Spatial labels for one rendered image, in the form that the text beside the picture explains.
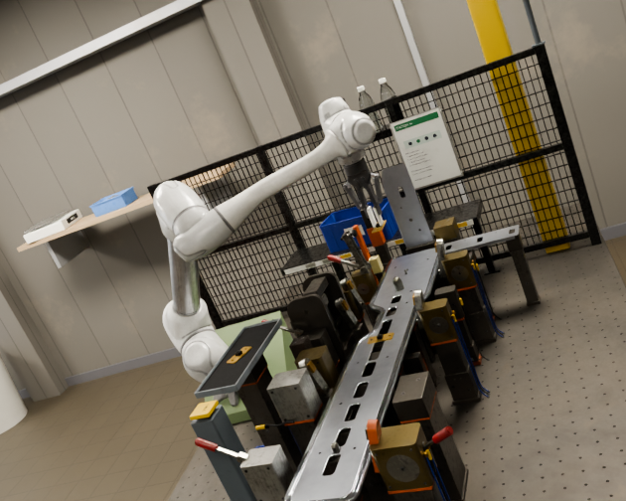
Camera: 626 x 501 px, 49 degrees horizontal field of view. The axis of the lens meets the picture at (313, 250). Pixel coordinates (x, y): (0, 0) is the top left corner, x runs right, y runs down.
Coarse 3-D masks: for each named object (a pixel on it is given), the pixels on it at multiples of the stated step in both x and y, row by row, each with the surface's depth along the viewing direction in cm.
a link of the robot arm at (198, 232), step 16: (192, 208) 216; (176, 224) 215; (192, 224) 212; (208, 224) 211; (224, 224) 212; (176, 240) 213; (192, 240) 211; (208, 240) 211; (224, 240) 214; (192, 256) 213
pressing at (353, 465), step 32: (416, 256) 264; (384, 288) 248; (416, 288) 237; (384, 320) 224; (352, 352) 211; (384, 352) 203; (352, 384) 193; (384, 384) 186; (384, 416) 174; (320, 448) 170; (352, 448) 165; (320, 480) 158; (352, 480) 153
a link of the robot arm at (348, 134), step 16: (352, 112) 202; (336, 128) 201; (352, 128) 197; (368, 128) 198; (320, 144) 205; (336, 144) 202; (352, 144) 199; (368, 144) 200; (304, 160) 205; (320, 160) 203; (272, 176) 211; (288, 176) 208; (304, 176) 208; (256, 192) 214; (272, 192) 213; (224, 208) 213; (240, 208) 213; (240, 224) 216
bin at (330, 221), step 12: (372, 204) 301; (384, 204) 298; (336, 216) 310; (348, 216) 308; (360, 216) 287; (384, 216) 284; (324, 228) 296; (336, 228) 294; (348, 228) 292; (360, 228) 290; (384, 228) 285; (396, 228) 293; (336, 240) 297
